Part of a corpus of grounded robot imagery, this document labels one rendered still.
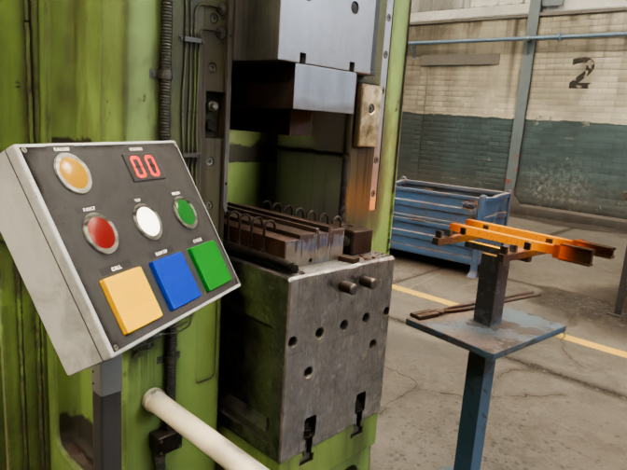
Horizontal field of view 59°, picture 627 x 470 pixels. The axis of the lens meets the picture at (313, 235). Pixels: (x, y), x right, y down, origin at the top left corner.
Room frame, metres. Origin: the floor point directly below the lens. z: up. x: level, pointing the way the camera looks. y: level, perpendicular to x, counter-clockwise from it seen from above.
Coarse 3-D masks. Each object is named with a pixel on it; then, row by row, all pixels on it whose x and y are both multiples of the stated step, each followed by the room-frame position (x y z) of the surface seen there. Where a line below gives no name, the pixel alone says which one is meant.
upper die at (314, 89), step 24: (240, 72) 1.34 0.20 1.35; (264, 72) 1.28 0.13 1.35; (288, 72) 1.23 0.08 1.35; (312, 72) 1.25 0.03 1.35; (336, 72) 1.31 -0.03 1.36; (240, 96) 1.34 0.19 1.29; (264, 96) 1.28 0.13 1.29; (288, 96) 1.23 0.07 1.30; (312, 96) 1.25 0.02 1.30; (336, 96) 1.31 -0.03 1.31
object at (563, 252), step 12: (456, 228) 1.69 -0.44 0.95; (468, 228) 1.66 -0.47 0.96; (480, 228) 1.65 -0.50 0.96; (492, 240) 1.59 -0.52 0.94; (504, 240) 1.56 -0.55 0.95; (516, 240) 1.54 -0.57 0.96; (528, 240) 1.52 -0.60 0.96; (552, 252) 1.45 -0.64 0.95; (564, 252) 1.44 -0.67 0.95; (576, 252) 1.42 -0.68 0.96; (588, 252) 1.39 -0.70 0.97; (588, 264) 1.39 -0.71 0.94
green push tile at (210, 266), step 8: (192, 248) 0.85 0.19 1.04; (200, 248) 0.87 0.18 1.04; (208, 248) 0.89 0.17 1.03; (216, 248) 0.91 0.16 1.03; (192, 256) 0.85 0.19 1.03; (200, 256) 0.86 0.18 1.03; (208, 256) 0.88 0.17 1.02; (216, 256) 0.90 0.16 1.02; (200, 264) 0.85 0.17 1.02; (208, 264) 0.87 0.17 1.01; (216, 264) 0.89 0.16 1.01; (224, 264) 0.91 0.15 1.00; (200, 272) 0.84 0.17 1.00; (208, 272) 0.85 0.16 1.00; (216, 272) 0.87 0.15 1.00; (224, 272) 0.89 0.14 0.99; (208, 280) 0.84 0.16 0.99; (216, 280) 0.86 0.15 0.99; (224, 280) 0.88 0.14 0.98; (208, 288) 0.84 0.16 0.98
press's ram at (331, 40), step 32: (256, 0) 1.23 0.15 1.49; (288, 0) 1.19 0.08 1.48; (320, 0) 1.26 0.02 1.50; (352, 0) 1.33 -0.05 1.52; (256, 32) 1.23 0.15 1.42; (288, 32) 1.20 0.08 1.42; (320, 32) 1.26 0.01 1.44; (352, 32) 1.34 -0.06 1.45; (320, 64) 1.27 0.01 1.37; (352, 64) 1.36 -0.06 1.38
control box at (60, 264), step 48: (48, 144) 0.71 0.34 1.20; (96, 144) 0.79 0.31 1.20; (144, 144) 0.89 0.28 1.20; (0, 192) 0.67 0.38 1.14; (48, 192) 0.66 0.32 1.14; (96, 192) 0.74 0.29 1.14; (144, 192) 0.83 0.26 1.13; (192, 192) 0.94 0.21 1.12; (48, 240) 0.64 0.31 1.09; (144, 240) 0.77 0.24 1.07; (192, 240) 0.87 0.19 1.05; (48, 288) 0.64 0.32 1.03; (96, 288) 0.65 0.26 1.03; (96, 336) 0.62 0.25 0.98; (144, 336) 0.68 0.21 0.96
